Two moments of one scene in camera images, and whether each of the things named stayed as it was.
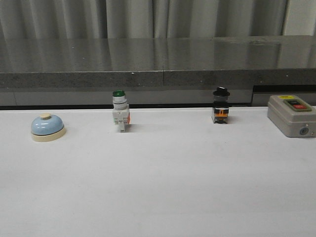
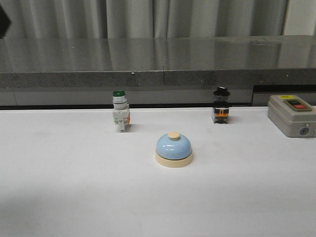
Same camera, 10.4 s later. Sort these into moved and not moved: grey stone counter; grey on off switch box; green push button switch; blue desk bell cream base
Moved: blue desk bell cream base
Not moved: grey on off switch box; grey stone counter; green push button switch
